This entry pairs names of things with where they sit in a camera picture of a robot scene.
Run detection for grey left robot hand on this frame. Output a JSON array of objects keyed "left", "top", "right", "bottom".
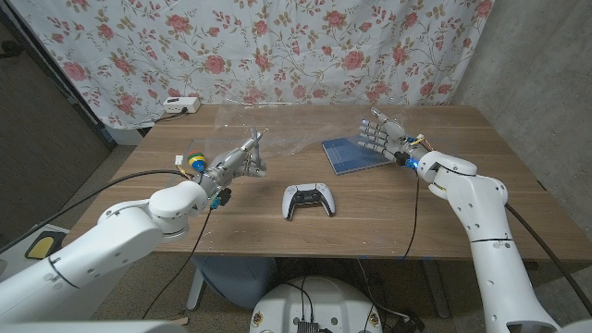
[{"left": 199, "top": 134, "right": 268, "bottom": 198}]

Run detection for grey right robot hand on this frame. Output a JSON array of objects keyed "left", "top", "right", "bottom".
[{"left": 356, "top": 107, "right": 429, "bottom": 167}]

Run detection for yellow grey handled scissors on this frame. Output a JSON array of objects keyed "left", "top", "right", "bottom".
[{"left": 250, "top": 128, "right": 265, "bottom": 173}]

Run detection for clear cling film sheet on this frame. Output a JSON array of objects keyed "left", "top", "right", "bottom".
[{"left": 203, "top": 104, "right": 409, "bottom": 159}]

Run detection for blue notebook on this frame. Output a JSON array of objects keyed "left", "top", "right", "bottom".
[{"left": 322, "top": 135, "right": 395, "bottom": 176}]

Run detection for white black game controller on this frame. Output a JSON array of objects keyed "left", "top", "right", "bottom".
[{"left": 281, "top": 182, "right": 337, "bottom": 221}]

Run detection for colourful striped wooden maraca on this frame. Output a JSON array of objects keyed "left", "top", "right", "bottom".
[{"left": 186, "top": 150, "right": 208, "bottom": 173}]

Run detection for white power strip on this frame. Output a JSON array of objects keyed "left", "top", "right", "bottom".
[{"left": 162, "top": 96, "right": 202, "bottom": 115}]

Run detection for grey blue round stool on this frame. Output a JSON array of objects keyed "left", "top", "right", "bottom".
[{"left": 191, "top": 255, "right": 278, "bottom": 310}]

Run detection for floral print backdrop cloth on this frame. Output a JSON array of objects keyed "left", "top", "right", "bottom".
[{"left": 8, "top": 0, "right": 496, "bottom": 130}]

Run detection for white table leg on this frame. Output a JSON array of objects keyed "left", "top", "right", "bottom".
[{"left": 186, "top": 266, "right": 207, "bottom": 311}]

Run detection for grey table leg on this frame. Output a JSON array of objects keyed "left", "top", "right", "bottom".
[{"left": 421, "top": 259, "right": 450, "bottom": 319}]

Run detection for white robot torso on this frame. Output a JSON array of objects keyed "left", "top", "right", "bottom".
[{"left": 249, "top": 276, "right": 384, "bottom": 333}]

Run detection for black floor power adapter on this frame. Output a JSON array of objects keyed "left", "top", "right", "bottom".
[{"left": 391, "top": 314, "right": 426, "bottom": 333}]

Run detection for white mat yellow footprints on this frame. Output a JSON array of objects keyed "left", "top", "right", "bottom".
[{"left": 0, "top": 223, "right": 70, "bottom": 283}]

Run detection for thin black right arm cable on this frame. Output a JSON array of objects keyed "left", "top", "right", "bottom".
[{"left": 401, "top": 173, "right": 421, "bottom": 260}]

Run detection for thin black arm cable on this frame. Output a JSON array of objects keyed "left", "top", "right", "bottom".
[
  {"left": 142, "top": 210, "right": 215, "bottom": 320},
  {"left": 401, "top": 173, "right": 421, "bottom": 260}
]

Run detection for black power strip cord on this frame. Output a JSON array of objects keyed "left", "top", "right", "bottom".
[{"left": 152, "top": 108, "right": 189, "bottom": 125}]

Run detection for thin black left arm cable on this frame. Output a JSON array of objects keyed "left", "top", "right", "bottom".
[{"left": 142, "top": 210, "right": 215, "bottom": 320}]

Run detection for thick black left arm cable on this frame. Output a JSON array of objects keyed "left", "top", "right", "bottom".
[{"left": 0, "top": 169, "right": 191, "bottom": 254}]

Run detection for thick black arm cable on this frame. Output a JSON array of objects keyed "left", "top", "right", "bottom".
[
  {"left": 503, "top": 202, "right": 592, "bottom": 315},
  {"left": 0, "top": 169, "right": 191, "bottom": 254}
]

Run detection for white floor cable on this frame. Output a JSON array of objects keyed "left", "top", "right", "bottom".
[{"left": 354, "top": 258, "right": 412, "bottom": 321}]

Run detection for black door frame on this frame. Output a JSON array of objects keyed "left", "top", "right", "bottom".
[{"left": 0, "top": 4, "right": 117, "bottom": 150}]

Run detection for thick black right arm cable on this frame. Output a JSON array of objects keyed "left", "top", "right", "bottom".
[{"left": 503, "top": 202, "right": 592, "bottom": 315}]

